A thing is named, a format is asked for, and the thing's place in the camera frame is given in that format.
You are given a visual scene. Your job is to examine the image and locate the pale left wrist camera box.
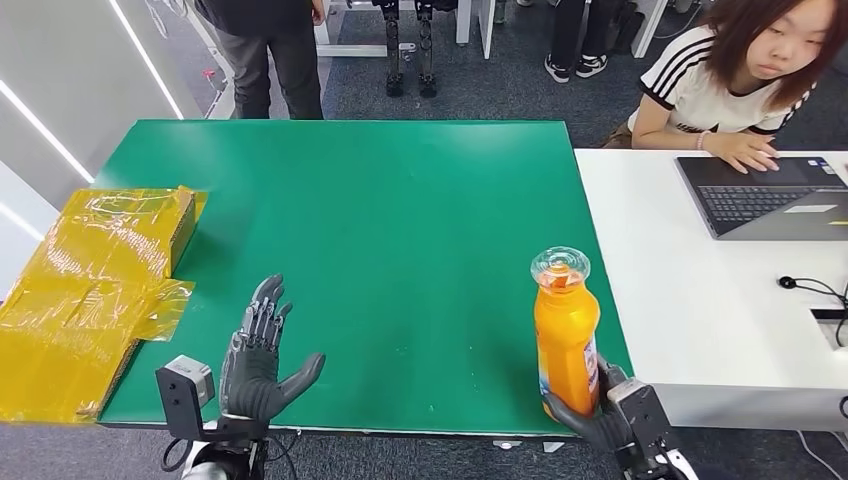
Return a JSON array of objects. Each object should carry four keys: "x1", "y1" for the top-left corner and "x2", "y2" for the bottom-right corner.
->
[{"x1": 155, "y1": 354, "x2": 217, "y2": 443}]

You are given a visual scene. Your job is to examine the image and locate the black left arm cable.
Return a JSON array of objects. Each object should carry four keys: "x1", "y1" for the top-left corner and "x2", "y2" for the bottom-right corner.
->
[{"x1": 161, "y1": 430, "x2": 301, "y2": 480}]

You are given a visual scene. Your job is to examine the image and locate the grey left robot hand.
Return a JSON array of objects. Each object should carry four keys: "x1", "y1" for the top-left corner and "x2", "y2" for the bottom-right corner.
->
[{"x1": 218, "y1": 274, "x2": 327, "y2": 425}]

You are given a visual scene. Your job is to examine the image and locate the seated person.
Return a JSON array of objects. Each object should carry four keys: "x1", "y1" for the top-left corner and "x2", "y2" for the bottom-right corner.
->
[{"x1": 601, "y1": 0, "x2": 848, "y2": 175}]

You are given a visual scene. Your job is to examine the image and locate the black humanoid robot legs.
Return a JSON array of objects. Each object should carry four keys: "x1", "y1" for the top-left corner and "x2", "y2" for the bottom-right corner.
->
[{"x1": 376, "y1": 0, "x2": 440, "y2": 99}]

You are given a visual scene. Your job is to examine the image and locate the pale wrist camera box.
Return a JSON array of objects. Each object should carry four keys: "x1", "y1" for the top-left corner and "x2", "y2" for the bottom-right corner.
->
[
  {"x1": 155, "y1": 354, "x2": 217, "y2": 443},
  {"x1": 606, "y1": 378, "x2": 684, "y2": 466}
]

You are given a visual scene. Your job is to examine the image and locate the seated person's hand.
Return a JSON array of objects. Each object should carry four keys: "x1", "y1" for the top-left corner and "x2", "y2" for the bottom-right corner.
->
[{"x1": 704, "y1": 131, "x2": 782, "y2": 176}]

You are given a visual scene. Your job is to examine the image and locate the black cable with round puck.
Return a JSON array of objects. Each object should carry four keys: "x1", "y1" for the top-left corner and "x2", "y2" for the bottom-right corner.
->
[{"x1": 777, "y1": 275, "x2": 848, "y2": 349}]

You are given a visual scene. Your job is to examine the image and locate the standing person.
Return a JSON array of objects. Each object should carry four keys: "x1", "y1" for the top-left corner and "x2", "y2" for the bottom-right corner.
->
[{"x1": 195, "y1": 0, "x2": 328, "y2": 121}]

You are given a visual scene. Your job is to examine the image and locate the person's legs with sneakers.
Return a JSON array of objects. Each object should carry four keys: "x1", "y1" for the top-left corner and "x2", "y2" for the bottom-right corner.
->
[{"x1": 543, "y1": 0, "x2": 610, "y2": 85}]

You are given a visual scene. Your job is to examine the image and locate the orange plastic bottle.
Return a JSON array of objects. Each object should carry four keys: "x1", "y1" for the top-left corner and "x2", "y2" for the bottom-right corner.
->
[{"x1": 529, "y1": 246, "x2": 602, "y2": 420}]

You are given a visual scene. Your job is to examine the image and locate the dark grey laptop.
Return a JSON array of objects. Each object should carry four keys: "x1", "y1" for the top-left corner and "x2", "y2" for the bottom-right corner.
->
[{"x1": 675, "y1": 156, "x2": 848, "y2": 241}]

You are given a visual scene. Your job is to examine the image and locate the white floor cable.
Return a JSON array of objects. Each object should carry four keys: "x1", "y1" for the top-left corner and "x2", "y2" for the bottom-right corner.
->
[{"x1": 796, "y1": 430, "x2": 848, "y2": 480}]

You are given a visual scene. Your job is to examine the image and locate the white desk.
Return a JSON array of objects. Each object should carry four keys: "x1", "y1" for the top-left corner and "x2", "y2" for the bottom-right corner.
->
[{"x1": 573, "y1": 148, "x2": 848, "y2": 433}]

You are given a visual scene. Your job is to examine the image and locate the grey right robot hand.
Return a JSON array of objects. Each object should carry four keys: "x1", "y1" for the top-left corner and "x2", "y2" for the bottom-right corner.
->
[{"x1": 543, "y1": 354, "x2": 637, "y2": 458}]

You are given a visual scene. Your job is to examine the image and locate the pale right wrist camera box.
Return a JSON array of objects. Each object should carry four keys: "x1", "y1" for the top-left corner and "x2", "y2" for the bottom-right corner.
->
[{"x1": 606, "y1": 378, "x2": 684, "y2": 466}]

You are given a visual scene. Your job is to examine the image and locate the white table frame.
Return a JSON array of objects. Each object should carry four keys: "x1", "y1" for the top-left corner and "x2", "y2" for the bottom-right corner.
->
[{"x1": 312, "y1": 0, "x2": 495, "y2": 61}]

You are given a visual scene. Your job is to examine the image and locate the yellow film wrapped cardboard box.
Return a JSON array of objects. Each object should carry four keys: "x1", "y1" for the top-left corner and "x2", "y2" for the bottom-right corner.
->
[{"x1": 0, "y1": 186, "x2": 209, "y2": 425}]

